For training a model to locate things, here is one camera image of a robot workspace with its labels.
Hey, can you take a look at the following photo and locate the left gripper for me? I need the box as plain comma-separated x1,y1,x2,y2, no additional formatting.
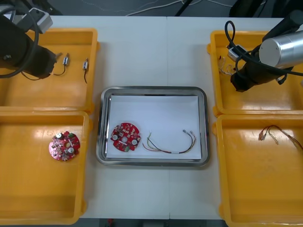
28,46,58,79

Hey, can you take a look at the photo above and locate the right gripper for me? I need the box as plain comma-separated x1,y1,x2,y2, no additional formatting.
231,64,260,92

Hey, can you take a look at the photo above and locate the red black green-yellow wire harness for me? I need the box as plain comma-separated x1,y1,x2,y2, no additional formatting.
143,129,197,156
258,124,303,151

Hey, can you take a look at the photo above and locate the yellow-orange plastic bin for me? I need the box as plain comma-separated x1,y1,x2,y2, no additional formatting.
0,111,93,225
0,28,100,114
212,114,303,227
206,30,303,117

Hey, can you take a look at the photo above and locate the round red circuit board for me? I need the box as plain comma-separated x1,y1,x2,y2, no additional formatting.
110,122,144,153
48,131,81,163

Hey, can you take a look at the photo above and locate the steel tray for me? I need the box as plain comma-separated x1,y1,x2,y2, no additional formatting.
95,86,211,167

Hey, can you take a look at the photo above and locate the black stand leg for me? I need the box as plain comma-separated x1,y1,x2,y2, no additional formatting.
176,0,201,16

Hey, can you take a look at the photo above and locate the blue-white twisted wire harness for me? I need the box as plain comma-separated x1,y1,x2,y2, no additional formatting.
218,55,237,76

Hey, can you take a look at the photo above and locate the white floor cable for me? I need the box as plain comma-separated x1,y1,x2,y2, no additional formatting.
80,0,239,17

